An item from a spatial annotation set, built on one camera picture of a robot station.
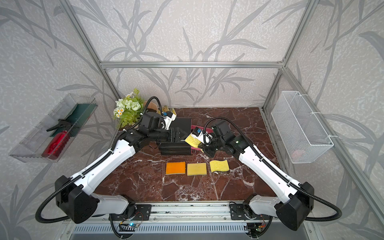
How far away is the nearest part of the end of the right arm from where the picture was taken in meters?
0.51

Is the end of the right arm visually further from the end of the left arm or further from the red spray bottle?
the red spray bottle

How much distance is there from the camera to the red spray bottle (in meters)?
0.56

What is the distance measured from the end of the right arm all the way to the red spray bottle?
57 cm
